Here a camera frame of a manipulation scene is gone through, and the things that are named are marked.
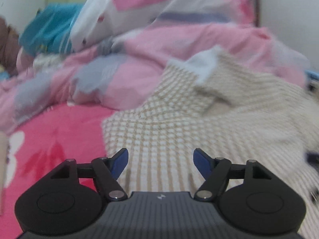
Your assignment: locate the dark wooden door frame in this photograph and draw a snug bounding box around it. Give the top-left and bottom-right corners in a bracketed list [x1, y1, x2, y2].
[249, 0, 261, 26]

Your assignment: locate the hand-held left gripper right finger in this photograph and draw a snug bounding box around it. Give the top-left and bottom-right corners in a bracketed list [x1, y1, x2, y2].
[193, 147, 273, 201]

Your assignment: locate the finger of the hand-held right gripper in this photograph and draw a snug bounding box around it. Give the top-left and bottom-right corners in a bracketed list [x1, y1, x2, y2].
[306, 152, 319, 164]

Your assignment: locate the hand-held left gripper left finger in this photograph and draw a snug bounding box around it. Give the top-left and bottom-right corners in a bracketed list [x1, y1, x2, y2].
[50, 148, 129, 201]

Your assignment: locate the pink patterned quilt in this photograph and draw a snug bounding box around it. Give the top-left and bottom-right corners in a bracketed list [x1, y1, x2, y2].
[0, 0, 309, 135]

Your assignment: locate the teal striped cloth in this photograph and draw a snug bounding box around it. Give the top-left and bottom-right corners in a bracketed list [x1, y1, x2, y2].
[19, 3, 84, 55]

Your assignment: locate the pink floral bed sheet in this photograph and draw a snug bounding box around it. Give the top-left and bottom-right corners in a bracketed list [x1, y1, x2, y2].
[0, 102, 112, 239]

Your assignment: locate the beige white houndstooth jacket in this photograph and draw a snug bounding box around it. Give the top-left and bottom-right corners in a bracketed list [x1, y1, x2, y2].
[101, 46, 319, 229]

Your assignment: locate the white striped cloth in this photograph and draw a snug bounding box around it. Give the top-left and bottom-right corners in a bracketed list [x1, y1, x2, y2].
[32, 53, 65, 72]

